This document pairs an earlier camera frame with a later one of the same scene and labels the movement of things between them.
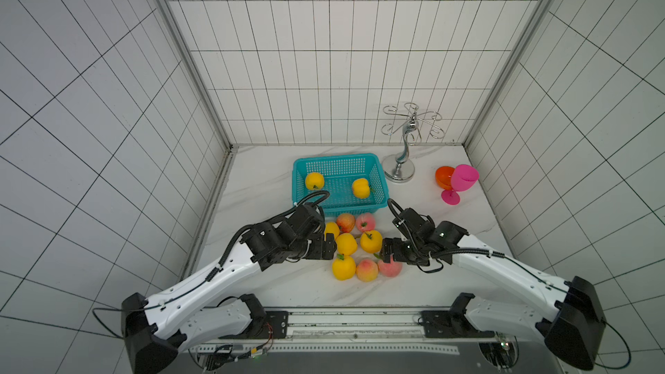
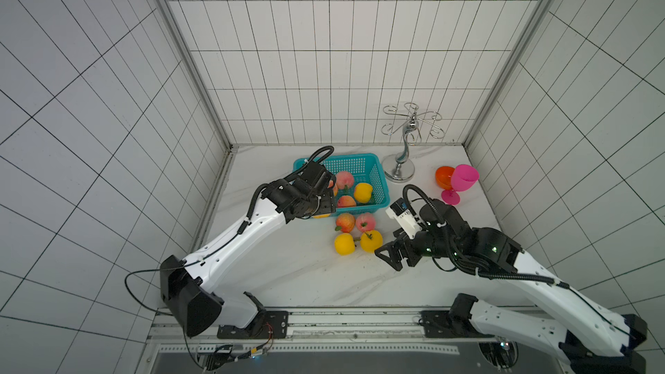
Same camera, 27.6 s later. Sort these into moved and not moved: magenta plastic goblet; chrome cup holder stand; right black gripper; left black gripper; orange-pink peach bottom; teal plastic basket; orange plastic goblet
Moved: left black gripper; orange-pink peach bottom
Not moved: chrome cup holder stand; orange plastic goblet; magenta plastic goblet; right black gripper; teal plastic basket
